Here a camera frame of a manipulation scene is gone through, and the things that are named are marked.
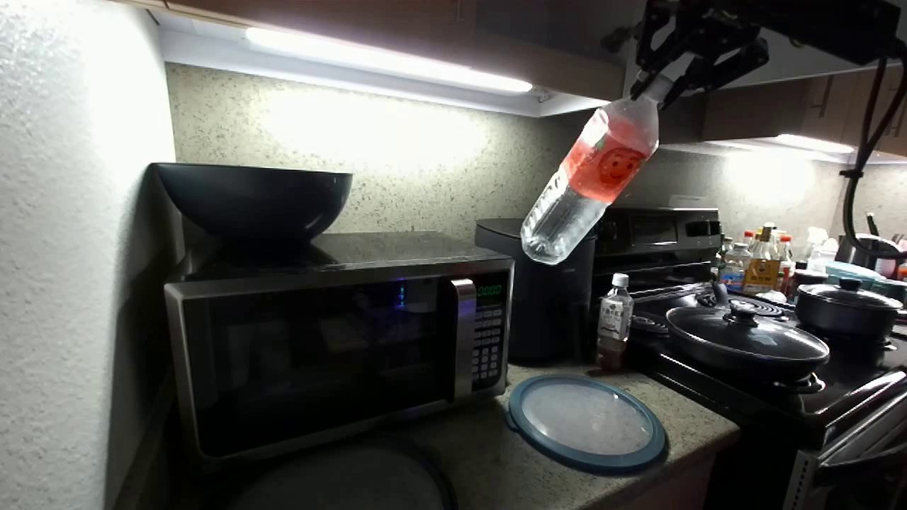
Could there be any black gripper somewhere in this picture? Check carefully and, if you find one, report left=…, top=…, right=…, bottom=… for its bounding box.
left=631, top=0, right=772, bottom=109

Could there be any clear bottle with red label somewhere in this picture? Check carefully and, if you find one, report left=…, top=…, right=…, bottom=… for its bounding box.
left=520, top=91, right=663, bottom=268

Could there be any wooden cabinet over stove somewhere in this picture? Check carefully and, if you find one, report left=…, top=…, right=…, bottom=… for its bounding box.
left=660, top=64, right=907, bottom=159

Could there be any open cabinet door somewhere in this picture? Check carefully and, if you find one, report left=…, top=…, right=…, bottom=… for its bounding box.
left=620, top=0, right=907, bottom=102

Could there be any short under-cabinet light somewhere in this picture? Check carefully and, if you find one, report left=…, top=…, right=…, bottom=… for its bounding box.
left=660, top=129, right=907, bottom=166

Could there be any clear glass bottle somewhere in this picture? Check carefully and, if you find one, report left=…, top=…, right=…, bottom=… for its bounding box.
left=719, top=234, right=755, bottom=294

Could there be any yellow oil bottle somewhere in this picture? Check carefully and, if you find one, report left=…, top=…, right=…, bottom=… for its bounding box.
left=742, top=221, right=785, bottom=294

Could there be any red-capped sauce bottle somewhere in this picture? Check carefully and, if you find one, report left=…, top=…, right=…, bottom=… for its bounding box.
left=775, top=231, right=802, bottom=301

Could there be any small bottle with white cap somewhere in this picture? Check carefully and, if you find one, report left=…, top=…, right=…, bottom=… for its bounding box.
left=595, top=272, right=637, bottom=373

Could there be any long under-cabinet light bar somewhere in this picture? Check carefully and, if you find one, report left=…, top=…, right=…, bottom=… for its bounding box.
left=150, top=10, right=619, bottom=121

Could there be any wooden base cabinet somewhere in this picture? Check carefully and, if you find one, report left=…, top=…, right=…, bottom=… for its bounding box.
left=605, top=437, right=746, bottom=510

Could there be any small dark countertop appliance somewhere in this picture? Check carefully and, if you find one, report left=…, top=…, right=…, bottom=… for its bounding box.
left=833, top=228, right=907, bottom=279

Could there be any black pot with lid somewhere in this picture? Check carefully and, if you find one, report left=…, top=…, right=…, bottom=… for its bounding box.
left=793, top=277, right=904, bottom=364

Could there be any black frying pan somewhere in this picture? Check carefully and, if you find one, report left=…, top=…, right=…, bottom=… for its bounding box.
left=660, top=279, right=837, bottom=390

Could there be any blue-rimmed round lid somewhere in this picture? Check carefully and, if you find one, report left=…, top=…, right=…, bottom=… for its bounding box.
left=504, top=372, right=673, bottom=479

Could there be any black stove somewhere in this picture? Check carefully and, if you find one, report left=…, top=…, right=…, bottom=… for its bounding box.
left=551, top=204, right=907, bottom=510

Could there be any dark blue bowl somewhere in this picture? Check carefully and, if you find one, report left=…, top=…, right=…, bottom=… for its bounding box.
left=150, top=162, right=354, bottom=250

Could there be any black and silver microwave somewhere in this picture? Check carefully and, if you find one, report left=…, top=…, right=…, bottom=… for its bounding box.
left=161, top=228, right=520, bottom=468

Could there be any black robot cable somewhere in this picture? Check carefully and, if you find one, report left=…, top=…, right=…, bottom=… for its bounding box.
left=837, top=50, right=907, bottom=250

